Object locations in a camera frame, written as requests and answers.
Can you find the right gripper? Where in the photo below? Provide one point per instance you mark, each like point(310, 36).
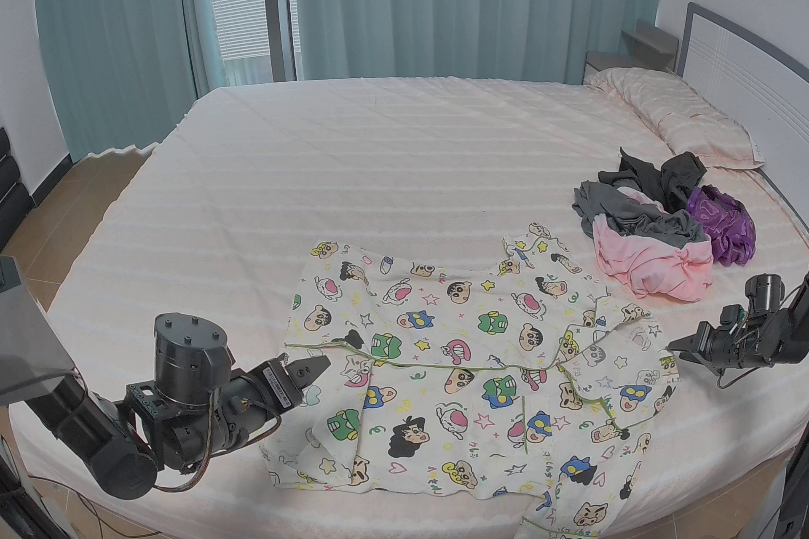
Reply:
point(720, 350)

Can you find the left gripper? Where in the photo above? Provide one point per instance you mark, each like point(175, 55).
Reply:
point(253, 404)

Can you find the white printed pyjama top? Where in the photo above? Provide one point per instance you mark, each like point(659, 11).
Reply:
point(442, 372)

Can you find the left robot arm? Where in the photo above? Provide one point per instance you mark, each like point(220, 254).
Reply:
point(189, 353)

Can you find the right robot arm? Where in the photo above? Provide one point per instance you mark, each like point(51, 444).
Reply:
point(765, 296)

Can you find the pink garment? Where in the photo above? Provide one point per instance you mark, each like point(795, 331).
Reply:
point(651, 271)

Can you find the grey garment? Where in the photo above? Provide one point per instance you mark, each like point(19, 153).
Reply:
point(657, 230)

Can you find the purple garment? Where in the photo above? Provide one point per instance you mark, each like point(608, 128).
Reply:
point(724, 227)

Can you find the black garment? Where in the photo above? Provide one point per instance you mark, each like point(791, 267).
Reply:
point(682, 173)

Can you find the bed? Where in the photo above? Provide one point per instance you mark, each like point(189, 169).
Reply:
point(379, 157)

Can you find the cream pillow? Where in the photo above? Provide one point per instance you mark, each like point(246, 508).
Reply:
point(682, 113)

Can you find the grey bedside table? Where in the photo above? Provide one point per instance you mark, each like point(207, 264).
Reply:
point(651, 40)

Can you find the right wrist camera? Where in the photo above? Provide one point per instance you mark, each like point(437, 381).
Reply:
point(733, 316)

